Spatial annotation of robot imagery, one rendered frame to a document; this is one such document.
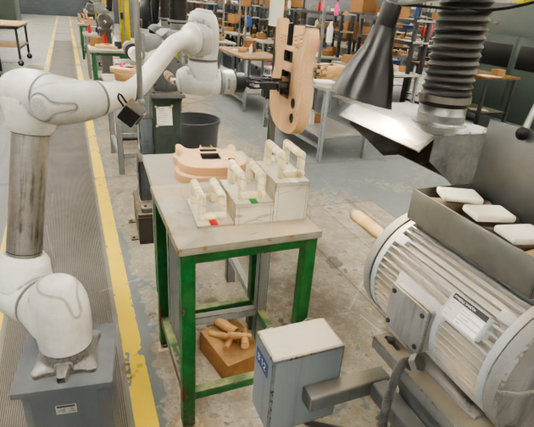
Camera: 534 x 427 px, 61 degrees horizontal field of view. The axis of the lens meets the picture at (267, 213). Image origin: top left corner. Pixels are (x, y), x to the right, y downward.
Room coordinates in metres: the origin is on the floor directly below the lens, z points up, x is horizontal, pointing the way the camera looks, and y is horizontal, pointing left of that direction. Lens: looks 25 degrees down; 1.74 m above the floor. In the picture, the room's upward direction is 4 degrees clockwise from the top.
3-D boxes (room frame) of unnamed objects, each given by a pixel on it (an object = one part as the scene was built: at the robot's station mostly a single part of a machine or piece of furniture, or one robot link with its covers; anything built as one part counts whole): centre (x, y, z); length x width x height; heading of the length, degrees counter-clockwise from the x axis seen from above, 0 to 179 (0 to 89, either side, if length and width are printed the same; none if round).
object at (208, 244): (1.78, 0.16, 0.55); 0.62 x 0.58 x 0.76; 24
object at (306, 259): (1.62, -0.18, 0.45); 0.05 x 0.05 x 0.90; 24
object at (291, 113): (1.81, -0.05, 1.47); 0.35 x 0.04 x 0.40; 20
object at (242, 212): (1.75, 0.10, 0.98); 0.27 x 0.16 x 0.09; 21
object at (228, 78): (1.73, 0.19, 1.46); 0.09 x 0.06 x 0.09; 20
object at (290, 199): (1.80, -0.05, 1.02); 0.27 x 0.15 x 0.17; 21
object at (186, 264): (1.42, 0.28, 0.45); 0.05 x 0.05 x 0.90; 24
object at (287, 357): (0.69, -0.14, 0.99); 0.24 x 0.21 x 0.26; 24
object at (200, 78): (1.69, 0.29, 1.47); 0.16 x 0.11 x 0.13; 110
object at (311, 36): (1.69, -0.10, 1.63); 0.07 x 0.04 x 0.09; 20
